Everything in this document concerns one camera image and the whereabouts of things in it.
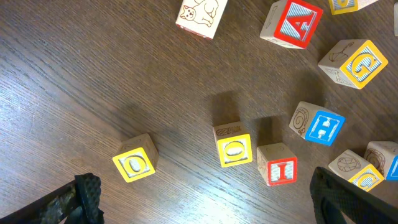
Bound blue H block left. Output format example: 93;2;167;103
289;101;345;146

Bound blue h block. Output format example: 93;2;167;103
364;141;397;181
289;101;345;146

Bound yellow O block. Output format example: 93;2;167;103
213;121;252;167

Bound yellow O block lowest left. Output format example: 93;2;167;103
112;133;159;183

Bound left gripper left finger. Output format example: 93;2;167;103
1;173;104;224

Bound red I block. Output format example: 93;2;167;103
257;142;298;186

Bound plain wood yellow-side block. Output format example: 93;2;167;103
328;0;378;15

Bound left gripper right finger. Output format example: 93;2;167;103
310;167;397;224

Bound red A block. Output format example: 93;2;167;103
260;0;323;49

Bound yellow block centre left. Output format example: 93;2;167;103
328;149;384;192

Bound blue H block centre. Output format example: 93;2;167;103
364;141;397;181

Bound yellow G block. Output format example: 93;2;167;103
318;39;388;90

